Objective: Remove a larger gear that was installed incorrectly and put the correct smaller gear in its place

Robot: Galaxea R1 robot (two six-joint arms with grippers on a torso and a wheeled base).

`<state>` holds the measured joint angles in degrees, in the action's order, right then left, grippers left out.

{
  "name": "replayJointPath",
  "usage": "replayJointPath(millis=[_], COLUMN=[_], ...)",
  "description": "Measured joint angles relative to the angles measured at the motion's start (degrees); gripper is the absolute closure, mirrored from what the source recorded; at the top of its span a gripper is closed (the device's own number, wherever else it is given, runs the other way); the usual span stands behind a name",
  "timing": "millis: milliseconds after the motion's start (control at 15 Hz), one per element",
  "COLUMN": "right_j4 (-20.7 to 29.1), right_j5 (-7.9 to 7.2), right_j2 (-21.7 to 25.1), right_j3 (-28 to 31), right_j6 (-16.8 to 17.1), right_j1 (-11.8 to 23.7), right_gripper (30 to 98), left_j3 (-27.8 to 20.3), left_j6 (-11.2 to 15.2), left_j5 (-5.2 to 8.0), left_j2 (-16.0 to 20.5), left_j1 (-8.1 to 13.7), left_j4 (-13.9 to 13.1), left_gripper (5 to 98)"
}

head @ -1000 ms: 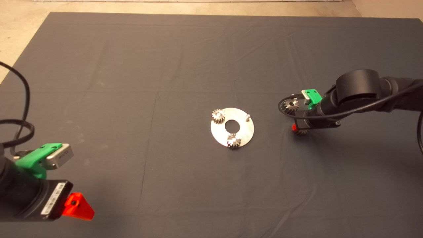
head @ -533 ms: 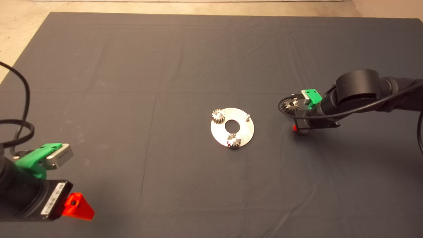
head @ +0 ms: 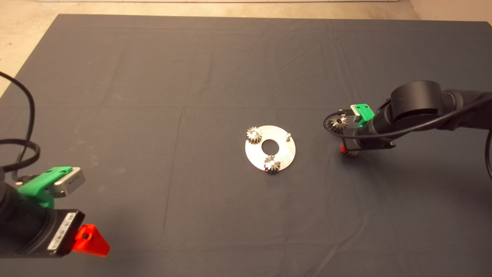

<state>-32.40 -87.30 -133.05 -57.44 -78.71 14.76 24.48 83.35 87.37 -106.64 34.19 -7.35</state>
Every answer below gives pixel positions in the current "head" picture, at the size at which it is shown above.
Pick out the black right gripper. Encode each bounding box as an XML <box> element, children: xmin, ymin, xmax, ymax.
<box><xmin>340</xmin><ymin>128</ymin><xmax>396</xmax><ymax>153</ymax></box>

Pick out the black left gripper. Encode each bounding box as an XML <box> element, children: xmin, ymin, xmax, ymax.
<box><xmin>19</xmin><ymin>210</ymin><xmax>110</xmax><ymax>257</ymax></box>

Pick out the larger steel gear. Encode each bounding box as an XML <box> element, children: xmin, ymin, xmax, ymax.
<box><xmin>330</xmin><ymin>114</ymin><xmax>349</xmax><ymax>134</ymax></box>

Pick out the round metal plate with hole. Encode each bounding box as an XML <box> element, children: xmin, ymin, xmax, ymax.
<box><xmin>245</xmin><ymin>125</ymin><xmax>297</xmax><ymax>173</ymax></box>

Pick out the dark grey table cloth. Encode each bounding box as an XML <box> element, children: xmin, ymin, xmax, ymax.
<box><xmin>0</xmin><ymin>14</ymin><xmax>492</xmax><ymax>277</ymax></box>

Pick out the black camera cable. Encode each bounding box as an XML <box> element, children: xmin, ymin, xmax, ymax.
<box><xmin>324</xmin><ymin>96</ymin><xmax>492</xmax><ymax>181</ymax></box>
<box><xmin>0</xmin><ymin>71</ymin><xmax>36</xmax><ymax>181</ymax></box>

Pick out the green right camera mount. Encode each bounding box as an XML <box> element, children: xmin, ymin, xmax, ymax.
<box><xmin>354</xmin><ymin>103</ymin><xmax>375</xmax><ymax>127</ymax></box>

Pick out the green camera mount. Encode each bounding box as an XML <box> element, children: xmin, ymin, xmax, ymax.
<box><xmin>354</xmin><ymin>103</ymin><xmax>375</xmax><ymax>127</ymax></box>
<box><xmin>17</xmin><ymin>166</ymin><xmax>73</xmax><ymax>209</ymax></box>

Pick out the silver left camera box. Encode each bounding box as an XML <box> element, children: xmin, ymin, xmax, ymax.
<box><xmin>50</xmin><ymin>167</ymin><xmax>86</xmax><ymax>198</ymax></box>

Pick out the green left camera mount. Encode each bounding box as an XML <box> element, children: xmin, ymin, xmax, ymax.
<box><xmin>17</xmin><ymin>166</ymin><xmax>73</xmax><ymax>209</ymax></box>

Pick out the thick black cable loom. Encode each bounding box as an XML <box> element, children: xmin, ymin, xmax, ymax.
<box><xmin>0</xmin><ymin>139</ymin><xmax>40</xmax><ymax>172</ymax></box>

